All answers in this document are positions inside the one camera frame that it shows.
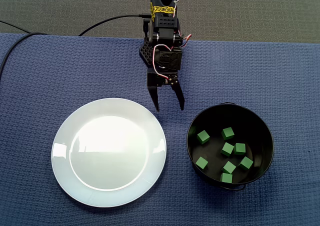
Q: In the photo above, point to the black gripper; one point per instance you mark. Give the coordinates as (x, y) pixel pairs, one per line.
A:
(157, 80)

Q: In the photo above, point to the green cube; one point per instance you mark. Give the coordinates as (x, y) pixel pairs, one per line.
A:
(228, 133)
(239, 148)
(229, 167)
(246, 163)
(201, 162)
(203, 137)
(227, 148)
(226, 178)

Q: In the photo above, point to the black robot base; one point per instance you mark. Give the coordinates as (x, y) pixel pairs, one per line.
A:
(146, 52)

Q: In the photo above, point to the black metal bucket container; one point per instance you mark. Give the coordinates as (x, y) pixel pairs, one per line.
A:
(250, 131)

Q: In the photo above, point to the white round plate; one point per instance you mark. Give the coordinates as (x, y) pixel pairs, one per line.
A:
(112, 181)

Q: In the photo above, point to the blue waffle weave cloth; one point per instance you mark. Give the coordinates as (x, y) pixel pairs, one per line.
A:
(37, 98)

